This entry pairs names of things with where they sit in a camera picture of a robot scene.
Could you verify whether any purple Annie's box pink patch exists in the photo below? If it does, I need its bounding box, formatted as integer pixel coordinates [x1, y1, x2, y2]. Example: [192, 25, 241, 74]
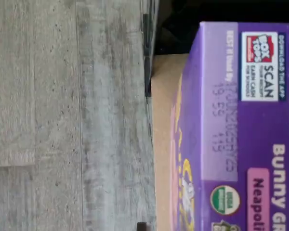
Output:
[170, 21, 289, 231]

